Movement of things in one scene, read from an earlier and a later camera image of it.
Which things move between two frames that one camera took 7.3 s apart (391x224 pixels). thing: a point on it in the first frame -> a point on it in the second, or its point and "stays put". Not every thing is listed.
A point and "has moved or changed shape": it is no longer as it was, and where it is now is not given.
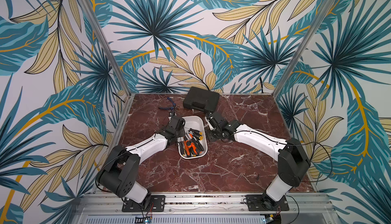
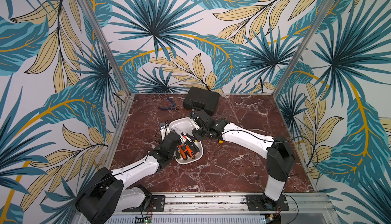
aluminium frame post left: x=101 y=36 stays put
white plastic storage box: x=195 y=122 has moved or changed shape
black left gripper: x=182 y=132 -> x=161 y=143
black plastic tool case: x=202 y=100 stays put
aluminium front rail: x=106 y=208 stays put
